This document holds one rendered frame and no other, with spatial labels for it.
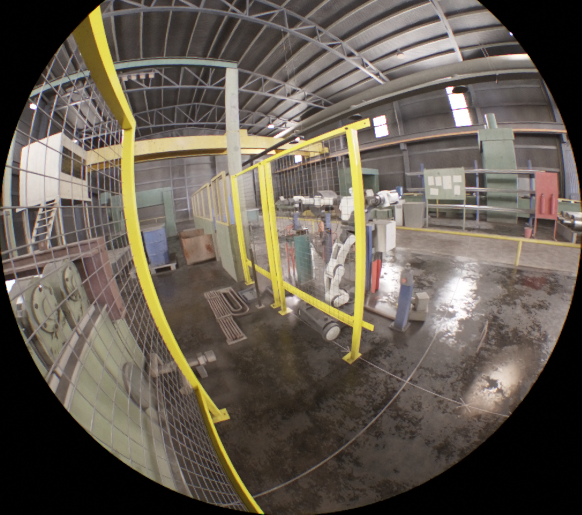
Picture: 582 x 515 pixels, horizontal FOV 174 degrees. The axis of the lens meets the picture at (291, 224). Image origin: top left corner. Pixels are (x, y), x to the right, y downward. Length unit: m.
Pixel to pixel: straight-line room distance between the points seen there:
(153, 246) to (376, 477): 5.16
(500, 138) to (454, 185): 3.73
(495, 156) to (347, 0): 9.55
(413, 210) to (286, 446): 6.85
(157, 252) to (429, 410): 5.26
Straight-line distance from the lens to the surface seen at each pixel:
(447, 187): 7.01
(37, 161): 9.49
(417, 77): 10.26
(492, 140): 9.53
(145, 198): 11.38
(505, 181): 9.38
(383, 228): 2.55
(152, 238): 4.97
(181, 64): 4.26
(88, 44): 0.55
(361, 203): 1.21
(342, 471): 1.43
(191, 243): 4.84
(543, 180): 7.40
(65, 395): 0.97
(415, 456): 1.53
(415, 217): 7.10
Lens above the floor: 1.42
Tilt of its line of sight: 9 degrees down
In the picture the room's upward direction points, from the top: 6 degrees counter-clockwise
